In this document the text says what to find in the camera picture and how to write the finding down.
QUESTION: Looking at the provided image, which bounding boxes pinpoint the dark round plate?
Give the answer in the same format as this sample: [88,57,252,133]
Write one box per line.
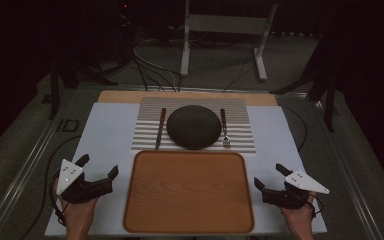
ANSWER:
[166,104,222,150]

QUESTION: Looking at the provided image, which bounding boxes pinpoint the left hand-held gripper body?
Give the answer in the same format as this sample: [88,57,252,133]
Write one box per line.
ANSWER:
[56,158,114,205]

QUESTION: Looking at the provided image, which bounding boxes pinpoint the fork with brown handle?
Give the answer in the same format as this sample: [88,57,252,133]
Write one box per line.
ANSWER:
[220,108,232,149]

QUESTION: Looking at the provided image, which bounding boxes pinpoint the striped placemat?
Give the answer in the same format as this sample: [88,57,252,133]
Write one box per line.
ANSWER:
[130,96,257,155]

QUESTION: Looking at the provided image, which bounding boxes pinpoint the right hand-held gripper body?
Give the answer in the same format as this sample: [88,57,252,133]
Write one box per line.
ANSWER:
[262,168,331,210]

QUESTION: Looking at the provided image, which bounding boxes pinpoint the person's left hand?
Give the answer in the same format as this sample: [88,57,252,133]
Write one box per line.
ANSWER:
[53,177,100,231]

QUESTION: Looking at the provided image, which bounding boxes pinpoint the person's right hand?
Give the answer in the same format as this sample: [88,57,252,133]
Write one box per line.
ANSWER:
[279,191,318,232]

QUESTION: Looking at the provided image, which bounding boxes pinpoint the grey metal stand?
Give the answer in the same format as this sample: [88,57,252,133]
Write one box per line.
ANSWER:
[179,0,279,82]

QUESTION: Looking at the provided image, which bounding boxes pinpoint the hand-held gripper cable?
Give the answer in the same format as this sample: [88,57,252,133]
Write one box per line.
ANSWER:
[308,192,325,219]
[48,169,68,226]

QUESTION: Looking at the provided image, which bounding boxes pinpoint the left hand-held gripper cable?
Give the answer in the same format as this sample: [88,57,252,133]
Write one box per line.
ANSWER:
[48,169,68,226]

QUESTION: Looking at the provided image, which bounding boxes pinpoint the black tripod stand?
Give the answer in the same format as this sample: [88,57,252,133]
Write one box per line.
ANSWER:
[47,58,119,121]
[269,64,337,133]

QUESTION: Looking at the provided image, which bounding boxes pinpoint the wooden tray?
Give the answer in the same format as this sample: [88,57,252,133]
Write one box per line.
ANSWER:
[123,150,256,235]

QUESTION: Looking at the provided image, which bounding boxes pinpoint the bundle of floor cables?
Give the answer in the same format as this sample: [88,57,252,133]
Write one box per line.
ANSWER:
[131,36,183,93]

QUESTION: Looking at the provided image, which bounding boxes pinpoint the black floor cable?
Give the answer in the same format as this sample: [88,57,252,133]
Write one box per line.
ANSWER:
[279,104,309,153]
[19,134,82,240]

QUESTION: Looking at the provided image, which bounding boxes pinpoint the right hand-held gripper cable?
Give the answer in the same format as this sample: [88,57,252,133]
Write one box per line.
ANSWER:
[308,192,325,219]

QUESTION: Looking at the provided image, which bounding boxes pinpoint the knife with brown handle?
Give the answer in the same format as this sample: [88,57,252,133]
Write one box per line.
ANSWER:
[154,107,167,151]

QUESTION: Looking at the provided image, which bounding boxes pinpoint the metal frame rail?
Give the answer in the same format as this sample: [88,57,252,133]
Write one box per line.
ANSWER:
[0,87,81,240]
[304,92,384,240]

